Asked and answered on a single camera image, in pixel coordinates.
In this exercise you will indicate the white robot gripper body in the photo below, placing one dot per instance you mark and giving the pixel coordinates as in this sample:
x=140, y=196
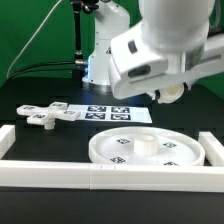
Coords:
x=211, y=63

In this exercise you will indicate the white round table top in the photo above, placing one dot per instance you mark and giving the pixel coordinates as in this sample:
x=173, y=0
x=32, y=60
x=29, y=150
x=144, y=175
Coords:
x=145, y=146

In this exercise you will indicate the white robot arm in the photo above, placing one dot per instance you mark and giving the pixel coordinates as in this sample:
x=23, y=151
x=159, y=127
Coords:
x=170, y=27

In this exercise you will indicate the white marker sheet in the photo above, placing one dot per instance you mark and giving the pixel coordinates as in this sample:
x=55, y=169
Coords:
x=112, y=113

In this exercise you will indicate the white cross-shaped table base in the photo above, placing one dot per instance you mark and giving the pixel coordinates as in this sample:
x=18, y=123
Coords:
x=46, y=116

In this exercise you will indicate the white right fence bar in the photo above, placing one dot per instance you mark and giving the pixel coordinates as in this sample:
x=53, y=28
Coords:
x=214, y=150

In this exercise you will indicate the white fence bar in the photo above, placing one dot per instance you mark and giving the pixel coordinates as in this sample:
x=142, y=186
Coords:
x=111, y=177
x=214, y=150
x=7, y=138

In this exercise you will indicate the white left fence bar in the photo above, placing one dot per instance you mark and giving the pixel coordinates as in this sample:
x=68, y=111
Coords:
x=7, y=138

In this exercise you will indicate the white front fence bar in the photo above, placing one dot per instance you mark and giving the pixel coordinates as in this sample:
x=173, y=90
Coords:
x=111, y=177

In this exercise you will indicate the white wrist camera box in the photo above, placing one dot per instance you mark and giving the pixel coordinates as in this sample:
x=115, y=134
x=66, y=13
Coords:
x=132, y=58

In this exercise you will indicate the black camera stand pole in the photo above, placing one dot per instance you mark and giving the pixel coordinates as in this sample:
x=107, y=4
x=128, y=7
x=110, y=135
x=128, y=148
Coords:
x=78, y=6

